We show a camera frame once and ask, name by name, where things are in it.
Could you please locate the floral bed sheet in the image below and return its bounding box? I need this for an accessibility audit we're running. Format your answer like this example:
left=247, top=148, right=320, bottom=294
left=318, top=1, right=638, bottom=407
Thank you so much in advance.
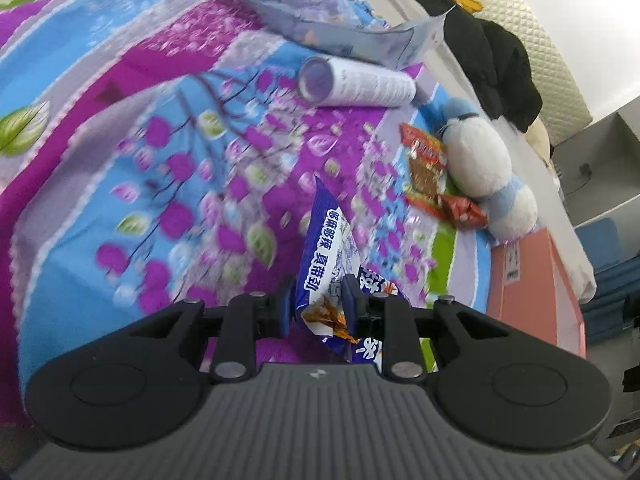
left=0, top=0, right=501, bottom=443

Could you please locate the red mesh-print snack packet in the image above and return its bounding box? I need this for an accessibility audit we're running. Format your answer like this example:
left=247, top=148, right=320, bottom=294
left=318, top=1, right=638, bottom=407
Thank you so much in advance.
left=399, top=122, right=451, bottom=220

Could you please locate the small red-brown snack packet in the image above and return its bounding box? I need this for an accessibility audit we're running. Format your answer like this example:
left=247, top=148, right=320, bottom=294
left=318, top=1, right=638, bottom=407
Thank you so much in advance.
left=439, top=194, right=490, bottom=232

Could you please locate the black clothing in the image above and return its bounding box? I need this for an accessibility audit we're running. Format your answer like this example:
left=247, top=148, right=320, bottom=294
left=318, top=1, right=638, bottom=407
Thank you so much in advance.
left=382, top=0, right=544, bottom=134

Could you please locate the grey-blue plastic bag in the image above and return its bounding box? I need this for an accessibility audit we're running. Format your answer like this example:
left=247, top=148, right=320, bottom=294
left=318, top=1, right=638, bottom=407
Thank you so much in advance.
left=230, top=0, right=457, bottom=72

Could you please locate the cream quilted headboard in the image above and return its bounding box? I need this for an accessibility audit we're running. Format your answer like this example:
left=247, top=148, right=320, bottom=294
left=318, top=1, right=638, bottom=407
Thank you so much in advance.
left=427, top=0, right=595, bottom=133

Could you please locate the pink cardboard box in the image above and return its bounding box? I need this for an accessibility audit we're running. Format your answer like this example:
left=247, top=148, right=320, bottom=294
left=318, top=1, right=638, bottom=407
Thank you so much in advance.
left=486, top=226, right=587, bottom=362

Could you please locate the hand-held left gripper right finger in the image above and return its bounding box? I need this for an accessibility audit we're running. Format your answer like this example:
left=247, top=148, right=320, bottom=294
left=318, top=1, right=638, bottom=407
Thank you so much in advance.
left=341, top=274, right=508, bottom=382

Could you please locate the white cabinet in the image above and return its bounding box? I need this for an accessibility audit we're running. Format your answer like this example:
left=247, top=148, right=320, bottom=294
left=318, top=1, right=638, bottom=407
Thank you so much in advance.
left=549, top=109, right=640, bottom=228

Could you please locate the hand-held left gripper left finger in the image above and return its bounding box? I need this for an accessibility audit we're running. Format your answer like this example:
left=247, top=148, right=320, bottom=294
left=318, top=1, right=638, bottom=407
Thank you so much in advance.
left=112, top=274, right=297, bottom=382

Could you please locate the blue chair back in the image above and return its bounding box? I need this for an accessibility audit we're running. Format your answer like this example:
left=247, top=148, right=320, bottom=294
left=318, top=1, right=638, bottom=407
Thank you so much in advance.
left=574, top=216, right=627, bottom=303

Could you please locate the white cylindrical tube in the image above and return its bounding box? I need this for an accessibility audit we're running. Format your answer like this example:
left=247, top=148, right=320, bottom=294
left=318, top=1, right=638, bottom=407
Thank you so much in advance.
left=298, top=56, right=417, bottom=109

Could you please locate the blue and white snack packet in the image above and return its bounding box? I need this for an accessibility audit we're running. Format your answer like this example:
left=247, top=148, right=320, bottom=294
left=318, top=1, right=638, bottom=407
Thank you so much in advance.
left=294, top=175, right=402, bottom=367

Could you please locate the white and blue plush toy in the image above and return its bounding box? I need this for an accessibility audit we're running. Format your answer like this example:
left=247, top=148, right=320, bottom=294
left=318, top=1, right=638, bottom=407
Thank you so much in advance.
left=436, top=97, right=540, bottom=242

